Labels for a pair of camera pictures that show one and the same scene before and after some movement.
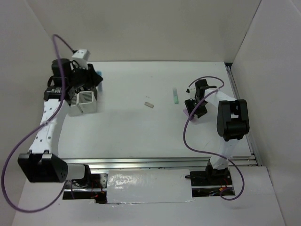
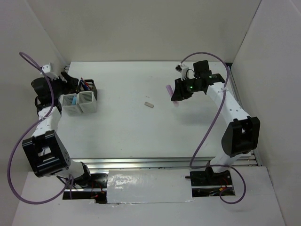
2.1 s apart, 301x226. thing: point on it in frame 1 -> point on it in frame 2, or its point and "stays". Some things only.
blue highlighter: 100,85 -> 74,100
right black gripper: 189,104 -> 179,92
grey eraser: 149,104 stays
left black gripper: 94,79 -> 71,86
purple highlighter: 186,112 -> 170,92
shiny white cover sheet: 147,186 stays
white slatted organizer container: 83,101 stays
